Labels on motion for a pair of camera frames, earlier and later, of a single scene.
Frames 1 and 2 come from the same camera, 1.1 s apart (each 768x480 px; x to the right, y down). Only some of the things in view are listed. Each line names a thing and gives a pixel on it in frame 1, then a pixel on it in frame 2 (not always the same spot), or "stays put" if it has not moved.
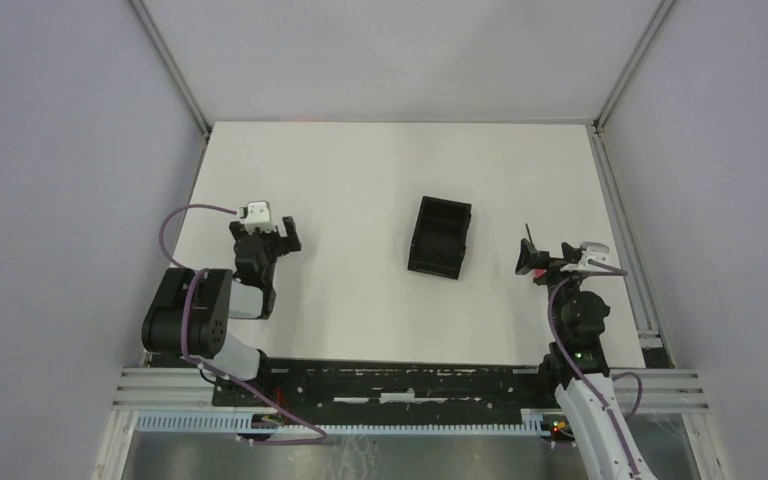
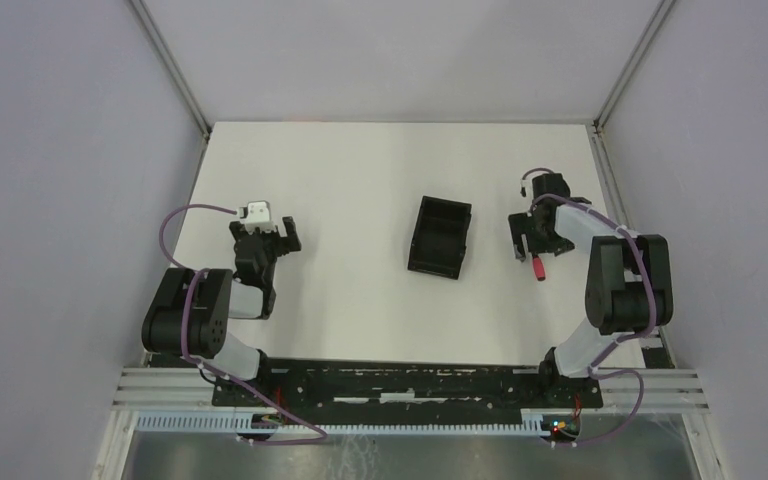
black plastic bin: x=440 y=237 stays put
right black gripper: x=549 y=263 → x=537 y=234
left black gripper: x=268 y=241 stays put
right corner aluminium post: x=656 y=21 stays put
